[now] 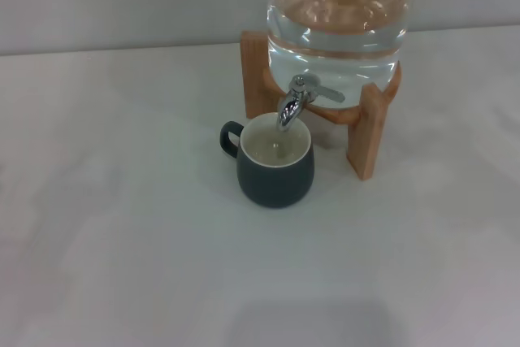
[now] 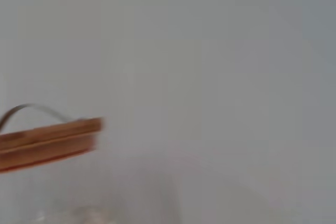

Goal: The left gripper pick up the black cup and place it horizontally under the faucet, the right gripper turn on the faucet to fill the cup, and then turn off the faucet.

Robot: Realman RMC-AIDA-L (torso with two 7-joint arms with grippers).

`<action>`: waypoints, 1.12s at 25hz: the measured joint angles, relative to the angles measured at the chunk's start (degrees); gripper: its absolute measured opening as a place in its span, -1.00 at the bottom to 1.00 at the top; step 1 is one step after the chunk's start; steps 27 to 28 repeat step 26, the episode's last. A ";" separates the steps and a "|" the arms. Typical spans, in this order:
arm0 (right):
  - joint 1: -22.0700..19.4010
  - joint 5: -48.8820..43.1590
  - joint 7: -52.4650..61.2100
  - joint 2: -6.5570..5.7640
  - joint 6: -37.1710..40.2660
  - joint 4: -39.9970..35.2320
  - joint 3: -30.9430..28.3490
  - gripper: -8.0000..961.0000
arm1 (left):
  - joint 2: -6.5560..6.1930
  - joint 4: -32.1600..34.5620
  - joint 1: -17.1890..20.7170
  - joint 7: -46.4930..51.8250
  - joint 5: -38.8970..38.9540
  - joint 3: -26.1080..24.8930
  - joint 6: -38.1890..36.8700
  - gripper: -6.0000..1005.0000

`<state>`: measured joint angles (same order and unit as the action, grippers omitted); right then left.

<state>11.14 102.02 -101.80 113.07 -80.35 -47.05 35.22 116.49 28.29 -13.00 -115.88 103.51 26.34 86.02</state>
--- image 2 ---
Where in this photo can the bamboo lid with grey loop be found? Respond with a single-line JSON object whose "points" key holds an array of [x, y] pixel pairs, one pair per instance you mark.
{"points": [[47, 142]]}

